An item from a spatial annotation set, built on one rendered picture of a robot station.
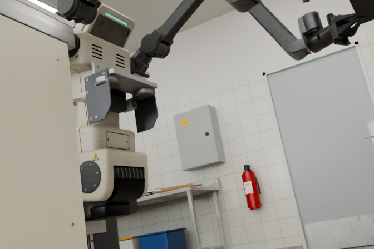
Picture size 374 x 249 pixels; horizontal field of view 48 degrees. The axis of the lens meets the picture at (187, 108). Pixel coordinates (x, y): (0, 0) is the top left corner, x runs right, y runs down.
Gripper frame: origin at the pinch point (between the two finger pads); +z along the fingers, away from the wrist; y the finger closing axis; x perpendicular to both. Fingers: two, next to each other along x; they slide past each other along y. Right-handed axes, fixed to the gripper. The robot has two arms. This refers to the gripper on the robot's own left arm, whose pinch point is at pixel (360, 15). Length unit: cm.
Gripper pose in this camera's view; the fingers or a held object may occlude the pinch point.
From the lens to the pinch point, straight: 137.3
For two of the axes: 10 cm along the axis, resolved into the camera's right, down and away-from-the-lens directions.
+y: -1.7, -9.5, 2.7
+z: 4.8, -3.2, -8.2
